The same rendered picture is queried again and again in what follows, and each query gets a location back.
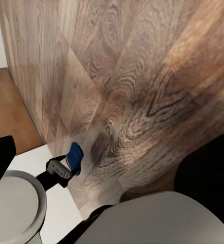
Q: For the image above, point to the sliding door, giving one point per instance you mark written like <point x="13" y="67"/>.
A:
<point x="14" y="118"/>

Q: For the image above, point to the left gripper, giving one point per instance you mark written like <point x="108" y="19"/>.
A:
<point x="50" y="180"/>

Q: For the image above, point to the sandal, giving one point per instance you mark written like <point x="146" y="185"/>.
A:
<point x="74" y="157"/>

